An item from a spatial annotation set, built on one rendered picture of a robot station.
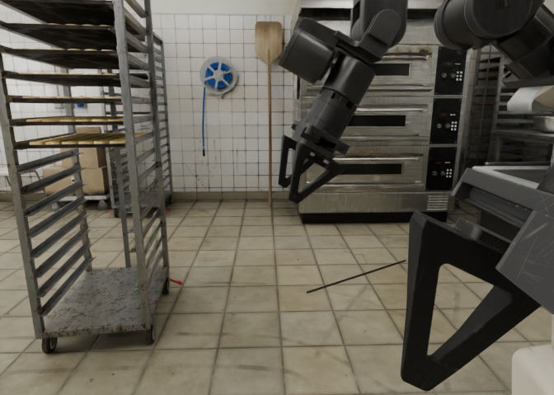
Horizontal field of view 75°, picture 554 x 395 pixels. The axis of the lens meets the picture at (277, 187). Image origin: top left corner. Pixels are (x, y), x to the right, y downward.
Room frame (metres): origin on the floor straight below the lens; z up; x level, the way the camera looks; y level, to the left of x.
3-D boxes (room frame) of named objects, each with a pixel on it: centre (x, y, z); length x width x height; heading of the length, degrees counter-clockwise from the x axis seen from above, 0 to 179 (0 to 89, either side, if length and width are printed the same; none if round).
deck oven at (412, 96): (3.70, -0.95, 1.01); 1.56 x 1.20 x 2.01; 92
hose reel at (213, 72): (4.20, 0.66, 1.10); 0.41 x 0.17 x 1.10; 92
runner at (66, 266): (1.72, 1.06, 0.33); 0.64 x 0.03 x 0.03; 8
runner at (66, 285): (1.72, 1.06, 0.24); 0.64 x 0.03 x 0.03; 8
